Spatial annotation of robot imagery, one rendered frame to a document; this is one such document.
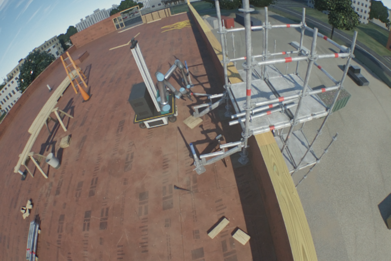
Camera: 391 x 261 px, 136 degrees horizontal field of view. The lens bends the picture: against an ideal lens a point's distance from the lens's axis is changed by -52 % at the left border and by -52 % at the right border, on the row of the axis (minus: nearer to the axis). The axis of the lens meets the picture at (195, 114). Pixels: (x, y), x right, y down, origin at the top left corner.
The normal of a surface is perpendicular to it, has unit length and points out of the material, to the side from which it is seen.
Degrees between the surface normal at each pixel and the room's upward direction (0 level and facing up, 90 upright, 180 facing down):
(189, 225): 0
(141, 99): 90
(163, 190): 0
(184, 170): 0
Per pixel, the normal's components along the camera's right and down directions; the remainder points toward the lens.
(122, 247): -0.18, -0.69
